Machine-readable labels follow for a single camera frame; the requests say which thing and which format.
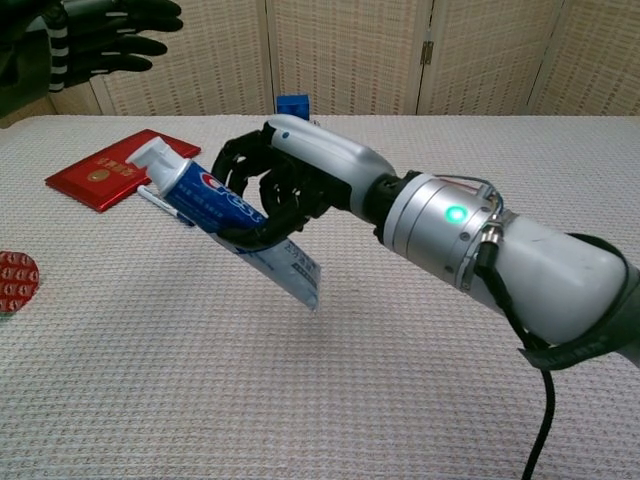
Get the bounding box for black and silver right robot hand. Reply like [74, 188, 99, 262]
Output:
[209, 113, 401, 250]

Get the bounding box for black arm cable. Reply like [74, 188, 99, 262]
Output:
[471, 241, 557, 480]

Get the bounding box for blue block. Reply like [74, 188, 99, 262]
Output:
[275, 93, 312, 122]

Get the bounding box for blue white marker pen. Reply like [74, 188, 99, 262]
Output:
[136, 185, 197, 227]

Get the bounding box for green Pringles can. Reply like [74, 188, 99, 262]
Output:
[0, 249, 42, 320]

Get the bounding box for blue and white toothpaste tube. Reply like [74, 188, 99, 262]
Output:
[125, 138, 322, 314]

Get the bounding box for beige woven folding screen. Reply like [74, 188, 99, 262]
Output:
[0, 0, 640, 120]

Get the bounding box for red booklet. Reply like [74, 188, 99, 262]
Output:
[44, 128, 203, 215]

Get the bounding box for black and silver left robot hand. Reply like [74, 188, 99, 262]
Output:
[0, 0, 185, 120]

